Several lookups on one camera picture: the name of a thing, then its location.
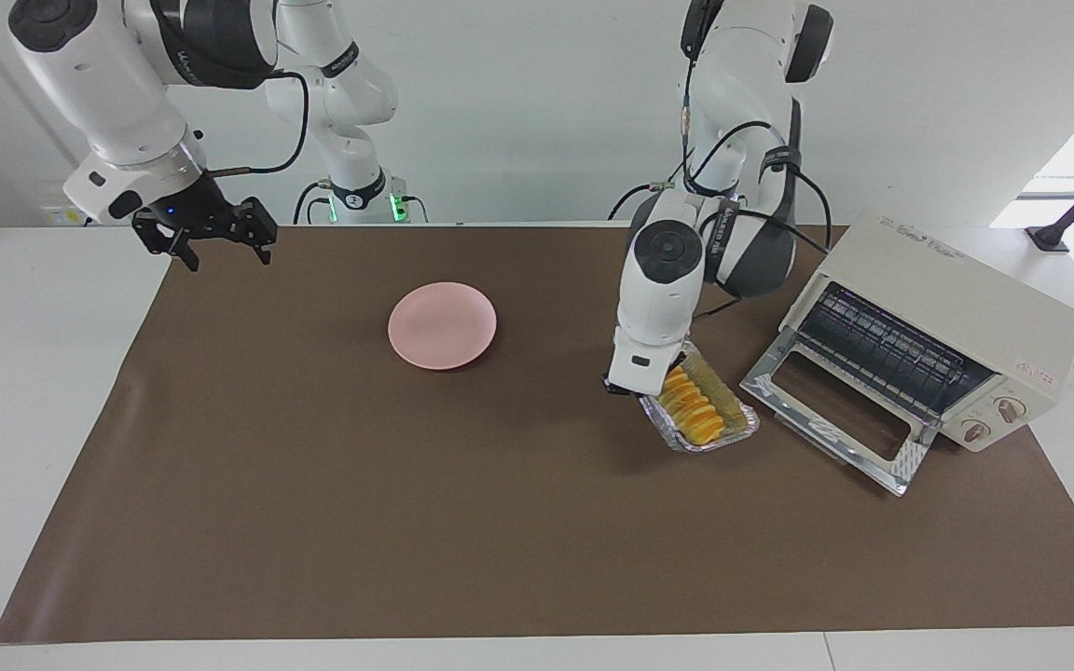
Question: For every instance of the cream toaster oven body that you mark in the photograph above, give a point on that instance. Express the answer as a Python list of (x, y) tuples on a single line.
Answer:
[(966, 289)]

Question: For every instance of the aluminium foil baking tray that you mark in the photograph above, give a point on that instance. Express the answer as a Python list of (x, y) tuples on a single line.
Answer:
[(737, 419)]

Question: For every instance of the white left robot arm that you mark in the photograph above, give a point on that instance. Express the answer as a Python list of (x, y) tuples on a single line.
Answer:
[(658, 298)]

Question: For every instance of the pink round plate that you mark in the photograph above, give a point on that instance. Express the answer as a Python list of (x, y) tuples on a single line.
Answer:
[(442, 326)]

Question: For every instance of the glass oven door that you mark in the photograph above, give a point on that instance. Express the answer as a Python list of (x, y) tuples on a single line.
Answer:
[(770, 382)]

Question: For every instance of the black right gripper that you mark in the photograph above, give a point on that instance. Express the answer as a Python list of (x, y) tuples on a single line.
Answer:
[(187, 210)]

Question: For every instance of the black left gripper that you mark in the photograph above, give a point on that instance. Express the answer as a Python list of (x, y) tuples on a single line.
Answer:
[(616, 387)]

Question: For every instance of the yellow sliced bread loaf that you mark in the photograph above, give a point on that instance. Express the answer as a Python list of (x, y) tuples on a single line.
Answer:
[(694, 410)]

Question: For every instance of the beige oven knob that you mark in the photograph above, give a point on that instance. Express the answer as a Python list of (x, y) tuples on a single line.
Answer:
[(1010, 408), (975, 431)]

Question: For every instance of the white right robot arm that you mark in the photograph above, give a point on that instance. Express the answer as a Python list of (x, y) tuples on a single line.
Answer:
[(108, 84)]

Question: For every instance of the brown table mat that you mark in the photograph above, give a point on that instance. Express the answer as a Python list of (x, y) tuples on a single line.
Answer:
[(406, 540)]

